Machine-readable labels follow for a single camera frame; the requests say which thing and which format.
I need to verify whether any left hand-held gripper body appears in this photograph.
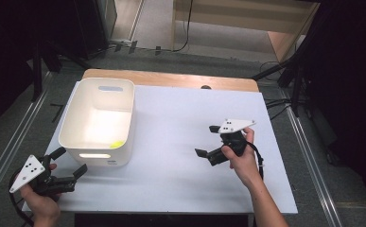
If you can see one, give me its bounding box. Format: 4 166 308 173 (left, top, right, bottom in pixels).
9 154 78 197

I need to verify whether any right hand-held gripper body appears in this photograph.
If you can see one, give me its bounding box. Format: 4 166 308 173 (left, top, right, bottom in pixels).
207 118 256 167

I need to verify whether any white plastic storage bin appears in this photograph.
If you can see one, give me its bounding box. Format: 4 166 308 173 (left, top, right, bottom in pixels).
58 77 136 167

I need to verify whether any person's left hand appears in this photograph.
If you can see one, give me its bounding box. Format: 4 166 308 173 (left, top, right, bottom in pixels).
19 183 62 220

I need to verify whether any person's right hand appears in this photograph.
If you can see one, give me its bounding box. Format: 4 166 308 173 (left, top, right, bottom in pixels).
220 127 264 189

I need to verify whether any white table board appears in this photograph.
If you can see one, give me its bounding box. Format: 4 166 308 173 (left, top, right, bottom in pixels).
23 80 299 216

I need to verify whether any wooden table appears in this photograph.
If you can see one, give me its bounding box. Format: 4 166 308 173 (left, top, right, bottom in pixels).
81 68 260 93

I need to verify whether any black tripod stand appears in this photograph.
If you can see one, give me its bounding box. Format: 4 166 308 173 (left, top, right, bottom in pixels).
251 18 321 118

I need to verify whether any black metal stand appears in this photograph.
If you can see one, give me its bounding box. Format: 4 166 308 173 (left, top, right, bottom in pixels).
28 37 63 102

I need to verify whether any light wooden shelf unit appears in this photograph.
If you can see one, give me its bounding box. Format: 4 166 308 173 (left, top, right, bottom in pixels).
170 0 321 62

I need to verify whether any dark cabinet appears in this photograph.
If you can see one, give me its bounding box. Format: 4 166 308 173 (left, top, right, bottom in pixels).
72 0 118 60

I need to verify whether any left hand-held gripper cable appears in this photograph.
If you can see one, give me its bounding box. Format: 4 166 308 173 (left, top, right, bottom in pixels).
8 169 35 227

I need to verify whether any hand-held gripper cable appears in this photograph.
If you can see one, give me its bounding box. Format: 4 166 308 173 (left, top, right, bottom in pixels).
247 141 266 182
8 169 35 227

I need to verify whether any right hand-held gripper cable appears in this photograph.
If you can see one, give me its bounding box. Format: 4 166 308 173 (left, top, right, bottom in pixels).
247 141 266 182

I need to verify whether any bundle of black floor cables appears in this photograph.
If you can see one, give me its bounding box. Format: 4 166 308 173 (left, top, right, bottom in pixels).
259 61 298 121

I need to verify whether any black floor cable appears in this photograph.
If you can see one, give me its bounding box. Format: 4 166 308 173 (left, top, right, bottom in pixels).
158 0 195 53

